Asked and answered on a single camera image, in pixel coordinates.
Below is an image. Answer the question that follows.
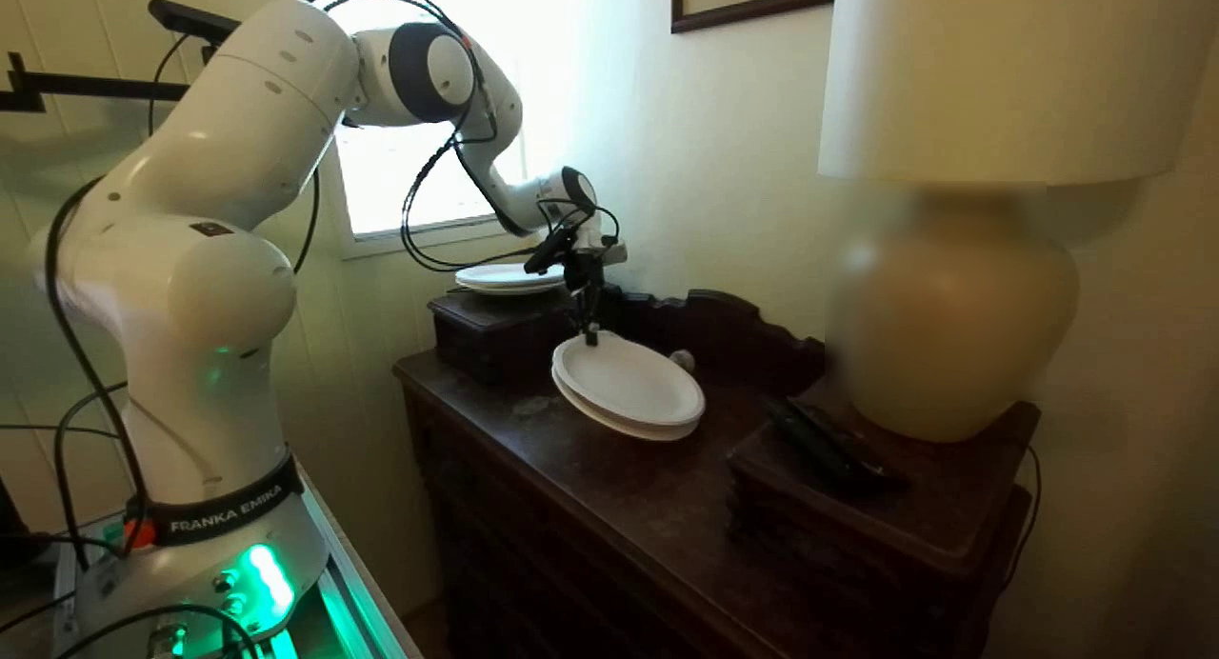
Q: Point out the stack of white plates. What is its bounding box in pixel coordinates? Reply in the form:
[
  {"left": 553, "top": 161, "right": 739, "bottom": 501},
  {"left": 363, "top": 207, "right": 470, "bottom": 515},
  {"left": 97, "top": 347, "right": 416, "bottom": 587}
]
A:
[
  {"left": 454, "top": 262, "right": 569, "bottom": 296},
  {"left": 550, "top": 330, "right": 707, "bottom": 443}
]

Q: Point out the dark picture frame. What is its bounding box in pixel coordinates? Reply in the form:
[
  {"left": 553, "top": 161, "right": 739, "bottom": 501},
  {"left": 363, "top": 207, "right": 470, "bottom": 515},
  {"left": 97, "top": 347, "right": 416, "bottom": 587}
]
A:
[{"left": 669, "top": 0, "right": 838, "bottom": 35}]

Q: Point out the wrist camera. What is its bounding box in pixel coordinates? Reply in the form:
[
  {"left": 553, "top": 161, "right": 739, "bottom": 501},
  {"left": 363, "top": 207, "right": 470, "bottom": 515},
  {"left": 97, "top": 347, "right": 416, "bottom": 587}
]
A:
[{"left": 523, "top": 225, "right": 579, "bottom": 276}]

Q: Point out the camera on mount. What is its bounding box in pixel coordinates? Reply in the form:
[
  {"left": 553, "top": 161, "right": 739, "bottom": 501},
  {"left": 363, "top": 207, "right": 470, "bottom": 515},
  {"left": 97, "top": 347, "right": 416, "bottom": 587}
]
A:
[{"left": 0, "top": 0, "right": 241, "bottom": 115}]

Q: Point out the black cable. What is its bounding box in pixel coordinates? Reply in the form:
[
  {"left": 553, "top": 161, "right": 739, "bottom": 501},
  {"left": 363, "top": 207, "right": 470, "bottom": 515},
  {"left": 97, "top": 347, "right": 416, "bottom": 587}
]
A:
[
  {"left": 995, "top": 444, "right": 1043, "bottom": 598},
  {"left": 0, "top": 602, "right": 263, "bottom": 659}
]

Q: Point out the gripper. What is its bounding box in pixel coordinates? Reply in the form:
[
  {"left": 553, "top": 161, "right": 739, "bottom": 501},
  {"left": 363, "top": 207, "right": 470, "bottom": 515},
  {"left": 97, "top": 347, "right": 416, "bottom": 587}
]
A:
[{"left": 563, "top": 252, "right": 608, "bottom": 347}]

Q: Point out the window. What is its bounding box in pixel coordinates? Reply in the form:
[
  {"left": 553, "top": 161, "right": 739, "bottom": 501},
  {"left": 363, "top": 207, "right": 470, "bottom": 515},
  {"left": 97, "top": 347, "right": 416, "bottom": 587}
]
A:
[{"left": 303, "top": 0, "right": 582, "bottom": 260}]

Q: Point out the table lamp with white shade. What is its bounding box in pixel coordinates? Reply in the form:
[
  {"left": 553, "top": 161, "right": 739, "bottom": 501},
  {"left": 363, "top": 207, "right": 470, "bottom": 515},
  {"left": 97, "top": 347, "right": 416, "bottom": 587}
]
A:
[{"left": 816, "top": 0, "right": 1219, "bottom": 445}]

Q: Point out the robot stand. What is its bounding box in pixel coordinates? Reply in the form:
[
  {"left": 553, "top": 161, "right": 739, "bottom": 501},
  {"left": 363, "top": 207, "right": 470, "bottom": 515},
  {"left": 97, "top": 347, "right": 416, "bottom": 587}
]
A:
[{"left": 0, "top": 464, "right": 426, "bottom": 659}]

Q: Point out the black remote control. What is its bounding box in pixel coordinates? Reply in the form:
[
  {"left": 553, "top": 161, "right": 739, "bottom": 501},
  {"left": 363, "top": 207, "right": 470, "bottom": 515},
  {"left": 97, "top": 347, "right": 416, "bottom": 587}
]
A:
[{"left": 760, "top": 395, "right": 889, "bottom": 496}]

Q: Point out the dark wooden dresser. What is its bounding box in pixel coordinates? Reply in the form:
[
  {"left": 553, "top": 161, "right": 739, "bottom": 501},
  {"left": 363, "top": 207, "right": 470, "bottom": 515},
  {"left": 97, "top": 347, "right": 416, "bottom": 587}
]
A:
[{"left": 392, "top": 286, "right": 1042, "bottom": 659}]

